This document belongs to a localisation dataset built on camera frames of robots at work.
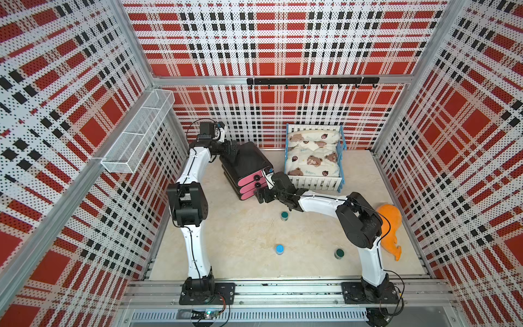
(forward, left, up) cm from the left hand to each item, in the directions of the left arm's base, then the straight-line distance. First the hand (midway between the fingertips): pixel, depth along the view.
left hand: (232, 145), depth 98 cm
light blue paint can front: (-45, -23, -16) cm, 53 cm away
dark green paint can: (-47, -47, -15) cm, 68 cm away
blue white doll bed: (-14, -43, -13) cm, 47 cm away
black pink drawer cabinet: (-12, -6, -5) cm, 14 cm away
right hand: (-19, -16, -9) cm, 26 cm away
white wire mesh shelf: (-7, +47, +3) cm, 48 cm away
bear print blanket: (+4, -42, -10) cm, 43 cm away
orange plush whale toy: (-34, -71, -11) cm, 79 cm away
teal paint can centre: (-30, -25, -16) cm, 42 cm away
